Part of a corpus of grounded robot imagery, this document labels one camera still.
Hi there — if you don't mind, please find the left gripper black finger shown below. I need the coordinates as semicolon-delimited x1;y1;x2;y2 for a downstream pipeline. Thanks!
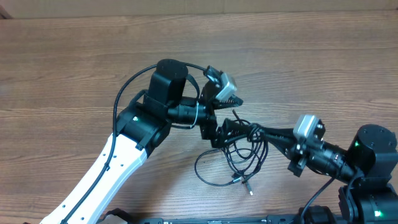
217;119;264;146
214;95;243;110

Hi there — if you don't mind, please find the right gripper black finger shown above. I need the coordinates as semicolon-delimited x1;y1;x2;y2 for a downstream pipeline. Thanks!
267;136;297;160
254;126;295;140

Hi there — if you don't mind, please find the black thin-plug cable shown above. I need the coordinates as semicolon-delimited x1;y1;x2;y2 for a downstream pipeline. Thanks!
194;124;265;187

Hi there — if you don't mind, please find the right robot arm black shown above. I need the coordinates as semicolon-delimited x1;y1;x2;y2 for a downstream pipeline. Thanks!
248;114;397;223

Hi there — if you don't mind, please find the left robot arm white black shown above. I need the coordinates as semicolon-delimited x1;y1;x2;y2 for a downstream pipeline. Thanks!
44;59;261;223

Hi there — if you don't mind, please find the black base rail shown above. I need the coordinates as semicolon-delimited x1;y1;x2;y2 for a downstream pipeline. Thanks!
96;208;299;224

